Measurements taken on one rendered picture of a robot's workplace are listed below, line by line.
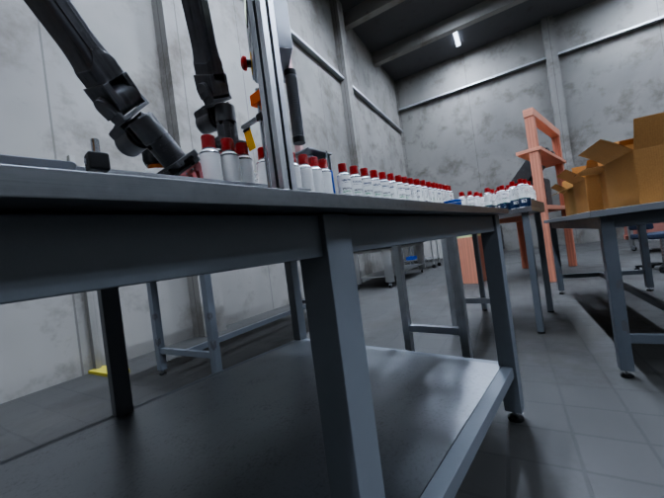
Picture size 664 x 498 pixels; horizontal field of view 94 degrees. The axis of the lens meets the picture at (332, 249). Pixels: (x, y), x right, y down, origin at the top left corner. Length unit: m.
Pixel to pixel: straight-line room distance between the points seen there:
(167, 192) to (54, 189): 0.07
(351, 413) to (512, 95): 12.46
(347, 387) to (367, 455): 0.11
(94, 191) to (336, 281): 0.30
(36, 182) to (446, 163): 12.25
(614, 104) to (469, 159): 3.94
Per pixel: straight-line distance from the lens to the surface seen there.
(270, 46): 0.92
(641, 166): 1.96
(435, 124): 12.79
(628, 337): 1.98
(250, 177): 0.90
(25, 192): 0.26
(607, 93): 12.79
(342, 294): 0.45
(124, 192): 0.27
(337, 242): 0.45
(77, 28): 0.80
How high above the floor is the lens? 0.75
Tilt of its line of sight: level
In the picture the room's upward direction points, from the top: 8 degrees counter-clockwise
